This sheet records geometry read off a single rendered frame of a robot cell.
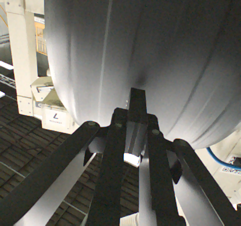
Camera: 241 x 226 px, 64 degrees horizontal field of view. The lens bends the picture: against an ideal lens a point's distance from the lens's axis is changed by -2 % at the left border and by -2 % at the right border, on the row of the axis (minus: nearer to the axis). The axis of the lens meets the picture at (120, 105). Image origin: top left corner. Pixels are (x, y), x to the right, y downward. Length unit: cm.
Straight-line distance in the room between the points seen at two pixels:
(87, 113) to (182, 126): 12
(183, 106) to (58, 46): 15
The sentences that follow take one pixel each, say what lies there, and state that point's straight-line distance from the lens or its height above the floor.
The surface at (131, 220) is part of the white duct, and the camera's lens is 163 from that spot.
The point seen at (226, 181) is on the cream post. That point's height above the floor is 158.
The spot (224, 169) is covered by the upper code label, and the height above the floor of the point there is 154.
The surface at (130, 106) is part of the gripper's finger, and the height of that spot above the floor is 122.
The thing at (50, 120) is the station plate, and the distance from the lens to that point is 91.
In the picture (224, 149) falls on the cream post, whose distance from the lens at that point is 59.
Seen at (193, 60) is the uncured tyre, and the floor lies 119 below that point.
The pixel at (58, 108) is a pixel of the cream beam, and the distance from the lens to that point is 86.
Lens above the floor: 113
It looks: 34 degrees up
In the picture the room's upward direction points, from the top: 168 degrees counter-clockwise
